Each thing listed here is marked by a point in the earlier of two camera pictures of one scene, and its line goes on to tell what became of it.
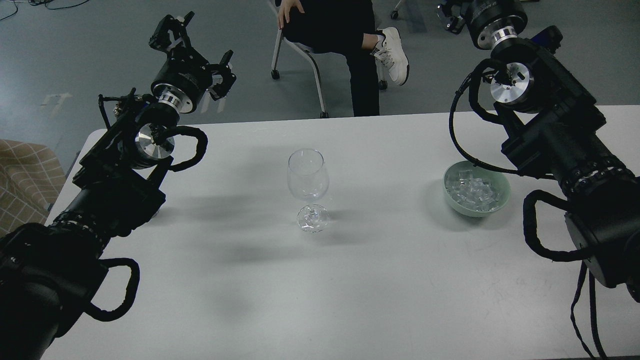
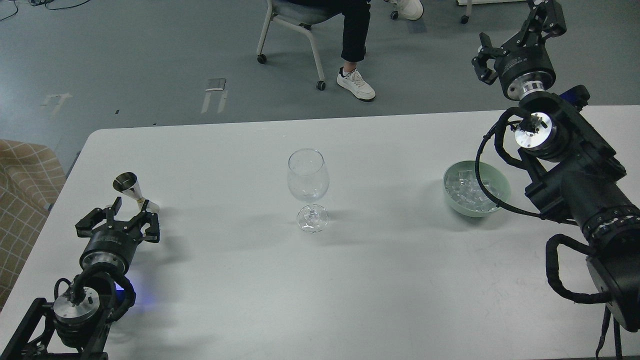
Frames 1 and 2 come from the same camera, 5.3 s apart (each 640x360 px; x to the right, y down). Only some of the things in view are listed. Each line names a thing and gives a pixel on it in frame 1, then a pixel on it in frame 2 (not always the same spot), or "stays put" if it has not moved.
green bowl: x=475 y=191 stays put
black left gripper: x=186 y=76 → x=115 y=243
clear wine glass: x=308 y=179 stays put
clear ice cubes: x=472 y=192 stays put
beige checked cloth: x=31 y=179 stays put
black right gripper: x=487 y=17 → x=525 y=69
